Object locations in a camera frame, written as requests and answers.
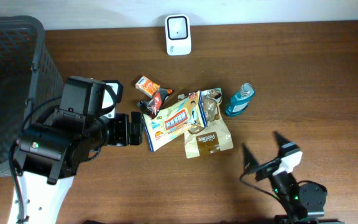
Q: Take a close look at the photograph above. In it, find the blue mouthwash bottle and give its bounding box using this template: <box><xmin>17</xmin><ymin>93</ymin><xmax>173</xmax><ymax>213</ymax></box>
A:
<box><xmin>224</xmin><ymin>83</ymin><xmax>255</xmax><ymax>116</ymax></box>

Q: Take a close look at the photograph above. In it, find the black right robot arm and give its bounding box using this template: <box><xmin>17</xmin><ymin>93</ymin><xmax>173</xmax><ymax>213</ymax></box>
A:
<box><xmin>239</xmin><ymin>131</ymin><xmax>341</xmax><ymax>223</ymax></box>

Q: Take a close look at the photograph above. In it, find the yellow wet wipes pack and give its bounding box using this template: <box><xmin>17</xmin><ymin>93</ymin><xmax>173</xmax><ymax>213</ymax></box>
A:
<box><xmin>142</xmin><ymin>90</ymin><xmax>208</xmax><ymax>152</ymax></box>

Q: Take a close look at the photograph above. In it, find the dark grey plastic basket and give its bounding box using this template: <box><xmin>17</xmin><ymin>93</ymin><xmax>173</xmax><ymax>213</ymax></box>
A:
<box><xmin>0</xmin><ymin>16</ymin><xmax>63</xmax><ymax>177</ymax></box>

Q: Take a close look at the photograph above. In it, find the white barcode scanner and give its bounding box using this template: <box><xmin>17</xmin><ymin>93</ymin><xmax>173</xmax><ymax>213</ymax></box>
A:
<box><xmin>165</xmin><ymin>14</ymin><xmax>191</xmax><ymax>56</ymax></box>

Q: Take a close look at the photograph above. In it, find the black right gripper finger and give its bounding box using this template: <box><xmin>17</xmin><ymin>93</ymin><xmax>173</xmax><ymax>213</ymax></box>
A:
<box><xmin>273</xmin><ymin>131</ymin><xmax>291</xmax><ymax>148</ymax></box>
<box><xmin>242</xmin><ymin>143</ymin><xmax>259</xmax><ymax>174</ymax></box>

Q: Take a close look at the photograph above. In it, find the brown mushroom snack bag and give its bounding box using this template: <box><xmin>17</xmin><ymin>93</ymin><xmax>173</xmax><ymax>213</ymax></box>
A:
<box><xmin>184</xmin><ymin>88</ymin><xmax>234</xmax><ymax>159</ymax></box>

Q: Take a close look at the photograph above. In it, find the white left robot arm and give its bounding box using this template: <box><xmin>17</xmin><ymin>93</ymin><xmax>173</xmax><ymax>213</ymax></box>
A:
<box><xmin>8</xmin><ymin>112</ymin><xmax>143</xmax><ymax>223</ymax></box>

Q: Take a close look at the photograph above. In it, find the red black snack packet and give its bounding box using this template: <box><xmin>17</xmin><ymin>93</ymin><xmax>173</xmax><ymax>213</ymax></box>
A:
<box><xmin>137</xmin><ymin>88</ymin><xmax>174</xmax><ymax>118</ymax></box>

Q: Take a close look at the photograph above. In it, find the orange small tissue box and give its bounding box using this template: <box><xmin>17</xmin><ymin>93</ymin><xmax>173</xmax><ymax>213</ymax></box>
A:
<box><xmin>135</xmin><ymin>75</ymin><xmax>160</xmax><ymax>98</ymax></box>

